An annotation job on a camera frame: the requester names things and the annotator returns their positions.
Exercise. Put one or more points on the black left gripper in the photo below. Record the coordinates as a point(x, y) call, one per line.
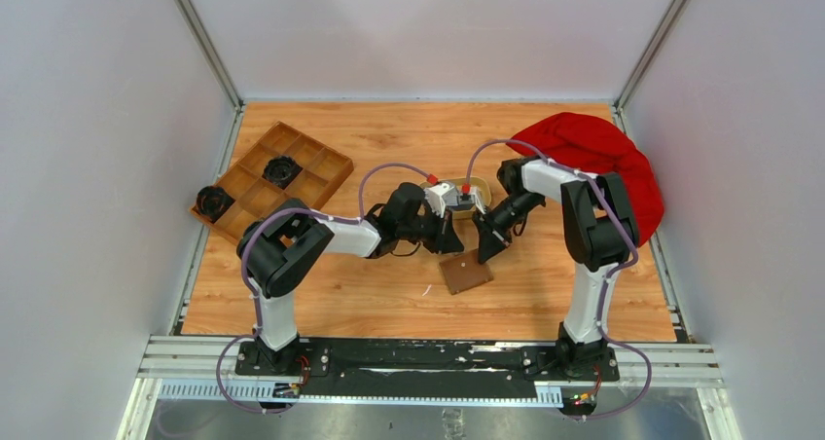
point(445, 240)

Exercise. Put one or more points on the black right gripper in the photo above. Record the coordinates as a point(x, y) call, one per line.
point(492, 238)

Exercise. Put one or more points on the brown leather card holder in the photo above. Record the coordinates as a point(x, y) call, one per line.
point(464, 272)

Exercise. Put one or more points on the beige oval tray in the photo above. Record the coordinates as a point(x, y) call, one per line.
point(459, 182)

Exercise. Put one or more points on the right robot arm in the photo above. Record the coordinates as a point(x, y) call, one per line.
point(600, 234)

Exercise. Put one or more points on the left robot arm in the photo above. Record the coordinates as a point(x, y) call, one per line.
point(278, 252)

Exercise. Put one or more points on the red cloth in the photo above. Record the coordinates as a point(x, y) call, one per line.
point(596, 145)

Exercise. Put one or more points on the wooden compartment tray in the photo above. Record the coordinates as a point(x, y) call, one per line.
point(284, 163)

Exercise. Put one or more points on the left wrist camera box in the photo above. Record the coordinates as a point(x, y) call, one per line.
point(442, 197)

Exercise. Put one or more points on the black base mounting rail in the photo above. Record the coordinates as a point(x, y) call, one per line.
point(419, 368)

